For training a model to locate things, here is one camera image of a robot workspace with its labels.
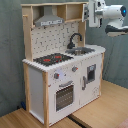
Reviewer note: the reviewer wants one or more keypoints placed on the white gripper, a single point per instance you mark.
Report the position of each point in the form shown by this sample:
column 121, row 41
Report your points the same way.
column 95, row 8

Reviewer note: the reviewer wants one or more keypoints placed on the white microwave door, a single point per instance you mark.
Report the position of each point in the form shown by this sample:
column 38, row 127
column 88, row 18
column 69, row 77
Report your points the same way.
column 85, row 12

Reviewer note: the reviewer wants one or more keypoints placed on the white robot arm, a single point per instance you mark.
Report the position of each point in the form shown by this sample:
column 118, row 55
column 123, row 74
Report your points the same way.
column 115, row 14

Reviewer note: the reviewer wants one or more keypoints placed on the wooden toy kitchen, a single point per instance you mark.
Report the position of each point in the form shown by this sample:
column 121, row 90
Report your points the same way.
column 40, row 84

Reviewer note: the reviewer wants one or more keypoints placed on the black toy faucet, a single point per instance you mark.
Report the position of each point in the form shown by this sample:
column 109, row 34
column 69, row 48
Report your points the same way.
column 71, row 44

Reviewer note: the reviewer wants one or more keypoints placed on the metal sink basin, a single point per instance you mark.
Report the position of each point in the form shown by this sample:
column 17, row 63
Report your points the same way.
column 79, row 51

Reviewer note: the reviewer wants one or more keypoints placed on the grey range hood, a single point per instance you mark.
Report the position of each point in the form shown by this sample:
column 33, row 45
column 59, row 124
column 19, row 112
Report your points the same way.
column 48, row 18

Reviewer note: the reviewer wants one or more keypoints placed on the white fridge door with dispenser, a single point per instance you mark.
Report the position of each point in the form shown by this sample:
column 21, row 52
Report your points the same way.
column 90, row 79

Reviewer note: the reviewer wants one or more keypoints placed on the right red stove knob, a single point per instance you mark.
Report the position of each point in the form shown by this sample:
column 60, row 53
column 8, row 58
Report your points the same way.
column 74, row 69

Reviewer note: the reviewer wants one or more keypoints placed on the black stove top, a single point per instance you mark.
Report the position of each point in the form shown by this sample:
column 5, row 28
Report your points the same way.
column 52, row 59

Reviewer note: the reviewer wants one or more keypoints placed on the oven door with window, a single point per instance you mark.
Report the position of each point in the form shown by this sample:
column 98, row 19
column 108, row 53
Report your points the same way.
column 64, row 96

